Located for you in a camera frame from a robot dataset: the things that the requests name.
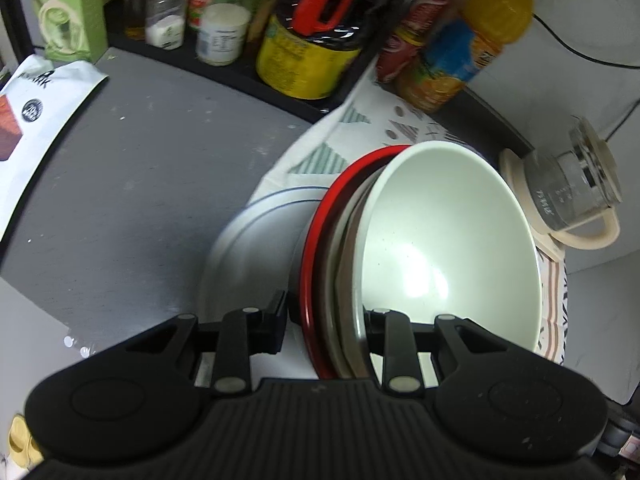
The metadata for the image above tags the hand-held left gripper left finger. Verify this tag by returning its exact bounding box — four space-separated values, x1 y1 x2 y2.
125 289 290 395

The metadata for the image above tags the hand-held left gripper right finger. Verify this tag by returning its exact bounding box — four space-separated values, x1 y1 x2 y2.
364 306 506 395

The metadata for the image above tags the grey bowl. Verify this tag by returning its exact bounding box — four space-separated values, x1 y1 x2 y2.
322 160 398 382

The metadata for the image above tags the red rimmed bowl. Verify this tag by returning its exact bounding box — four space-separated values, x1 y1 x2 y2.
299 144 416 382

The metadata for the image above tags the pale green bowl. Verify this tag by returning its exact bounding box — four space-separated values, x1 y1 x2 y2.
350 141 544 380

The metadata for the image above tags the white plate with crossed-utensils print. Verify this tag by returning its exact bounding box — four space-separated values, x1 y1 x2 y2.
199 195 327 382

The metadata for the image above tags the patterned table mat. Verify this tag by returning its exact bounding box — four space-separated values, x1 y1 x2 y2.
245 80 570 367

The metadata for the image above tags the cream kettle base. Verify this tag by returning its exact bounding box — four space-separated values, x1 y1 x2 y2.
498 149 567 264

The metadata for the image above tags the glass kettle with cream lid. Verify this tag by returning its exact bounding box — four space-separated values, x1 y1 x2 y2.
520 116 624 252

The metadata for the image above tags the black tray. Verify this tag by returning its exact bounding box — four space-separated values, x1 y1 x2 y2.
104 0 373 125

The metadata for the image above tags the pale yellow object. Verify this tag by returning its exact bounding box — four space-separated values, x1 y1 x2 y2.
6 414 46 468

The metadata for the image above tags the white lidded jar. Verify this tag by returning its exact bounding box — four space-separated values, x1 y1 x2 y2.
195 3 252 67

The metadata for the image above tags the white printed bag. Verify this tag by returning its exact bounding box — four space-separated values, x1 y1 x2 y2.
0 54 110 247

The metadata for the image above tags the orange juice bottle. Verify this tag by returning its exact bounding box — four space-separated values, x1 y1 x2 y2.
395 0 547 114

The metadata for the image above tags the glass jar with silver lid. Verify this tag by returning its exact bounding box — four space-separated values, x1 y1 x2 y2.
144 0 189 51

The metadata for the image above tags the glass oil bottle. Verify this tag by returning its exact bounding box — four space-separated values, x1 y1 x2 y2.
123 0 171 42

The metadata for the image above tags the green carton box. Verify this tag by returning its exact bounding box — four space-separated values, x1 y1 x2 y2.
27 0 109 64

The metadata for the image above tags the oil bottle with red handle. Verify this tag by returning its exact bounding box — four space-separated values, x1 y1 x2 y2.
255 0 382 101

